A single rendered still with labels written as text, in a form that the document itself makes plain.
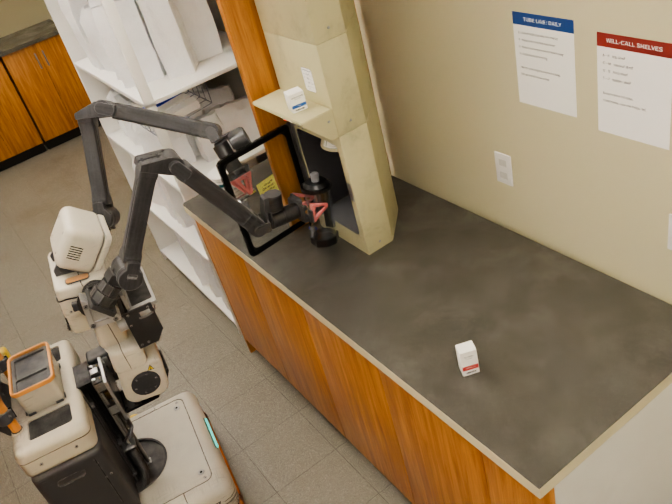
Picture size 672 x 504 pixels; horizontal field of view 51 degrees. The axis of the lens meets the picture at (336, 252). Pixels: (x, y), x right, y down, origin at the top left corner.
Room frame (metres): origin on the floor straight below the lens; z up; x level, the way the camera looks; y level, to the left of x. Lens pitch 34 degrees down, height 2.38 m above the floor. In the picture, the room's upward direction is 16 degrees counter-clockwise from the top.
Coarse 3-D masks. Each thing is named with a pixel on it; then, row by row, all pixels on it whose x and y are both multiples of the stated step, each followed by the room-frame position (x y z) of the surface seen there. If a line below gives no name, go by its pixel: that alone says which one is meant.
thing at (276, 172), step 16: (272, 144) 2.25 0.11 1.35; (240, 160) 2.18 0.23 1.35; (256, 160) 2.21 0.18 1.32; (272, 160) 2.24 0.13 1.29; (288, 160) 2.27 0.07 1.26; (240, 176) 2.17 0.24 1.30; (256, 176) 2.20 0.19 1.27; (272, 176) 2.23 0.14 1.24; (288, 176) 2.26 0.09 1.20; (240, 192) 2.16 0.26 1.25; (256, 192) 2.19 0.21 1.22; (288, 192) 2.25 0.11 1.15; (256, 208) 2.18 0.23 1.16; (288, 224) 2.23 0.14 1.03; (256, 240) 2.15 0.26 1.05
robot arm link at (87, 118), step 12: (84, 108) 2.40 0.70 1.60; (84, 120) 2.39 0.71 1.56; (96, 120) 2.42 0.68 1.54; (84, 132) 2.38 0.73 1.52; (96, 132) 2.39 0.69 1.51; (84, 144) 2.37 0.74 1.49; (96, 144) 2.36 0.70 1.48; (96, 156) 2.34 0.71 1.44; (96, 168) 2.33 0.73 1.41; (96, 180) 2.31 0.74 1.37; (96, 192) 2.29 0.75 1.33; (108, 192) 2.31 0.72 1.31; (96, 204) 2.25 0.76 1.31; (108, 204) 2.32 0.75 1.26; (108, 216) 2.23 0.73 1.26
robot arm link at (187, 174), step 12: (180, 168) 1.89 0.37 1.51; (192, 168) 1.93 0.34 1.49; (180, 180) 1.92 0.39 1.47; (192, 180) 1.93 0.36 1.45; (204, 180) 1.95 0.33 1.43; (204, 192) 1.95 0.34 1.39; (216, 192) 1.96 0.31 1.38; (216, 204) 1.96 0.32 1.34; (228, 204) 1.97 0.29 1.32; (240, 204) 1.99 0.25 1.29; (240, 216) 1.98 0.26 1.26; (252, 216) 1.98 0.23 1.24; (252, 228) 1.98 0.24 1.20
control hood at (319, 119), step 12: (264, 96) 2.27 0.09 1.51; (276, 96) 2.24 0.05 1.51; (264, 108) 2.18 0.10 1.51; (276, 108) 2.14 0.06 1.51; (312, 108) 2.06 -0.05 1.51; (324, 108) 2.04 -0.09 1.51; (288, 120) 2.05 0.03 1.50; (300, 120) 2.00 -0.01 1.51; (312, 120) 1.99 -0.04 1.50; (324, 120) 2.00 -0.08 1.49; (324, 132) 2.00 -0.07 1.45; (336, 132) 2.02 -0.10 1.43
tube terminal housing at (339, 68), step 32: (352, 32) 2.15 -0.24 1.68; (288, 64) 2.21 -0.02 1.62; (320, 64) 2.02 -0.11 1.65; (352, 64) 2.07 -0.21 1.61; (320, 96) 2.07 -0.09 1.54; (352, 96) 2.06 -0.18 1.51; (352, 128) 2.04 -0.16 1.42; (352, 160) 2.03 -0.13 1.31; (384, 160) 2.20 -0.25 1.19; (384, 192) 2.10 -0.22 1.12; (384, 224) 2.06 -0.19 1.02
